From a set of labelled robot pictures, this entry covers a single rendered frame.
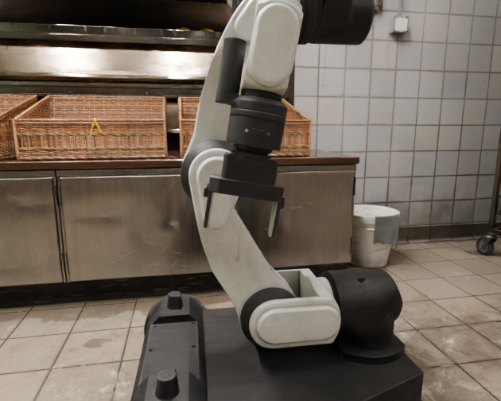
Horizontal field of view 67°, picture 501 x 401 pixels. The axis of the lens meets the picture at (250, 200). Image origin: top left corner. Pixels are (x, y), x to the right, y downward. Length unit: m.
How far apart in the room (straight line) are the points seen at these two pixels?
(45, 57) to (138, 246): 1.06
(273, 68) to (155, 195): 1.05
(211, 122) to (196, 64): 1.31
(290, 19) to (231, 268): 0.51
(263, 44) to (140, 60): 1.55
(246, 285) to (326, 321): 0.19
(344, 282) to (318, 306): 0.10
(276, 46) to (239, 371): 0.68
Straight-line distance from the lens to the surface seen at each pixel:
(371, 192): 2.36
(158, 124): 1.55
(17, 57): 2.20
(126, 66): 2.07
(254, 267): 0.84
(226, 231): 0.77
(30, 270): 1.69
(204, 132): 0.77
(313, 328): 0.88
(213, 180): 0.59
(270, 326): 0.85
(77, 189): 1.56
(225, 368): 0.93
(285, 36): 0.57
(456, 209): 2.71
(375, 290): 0.95
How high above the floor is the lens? 0.71
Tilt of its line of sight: 11 degrees down
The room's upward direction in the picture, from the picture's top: straight up
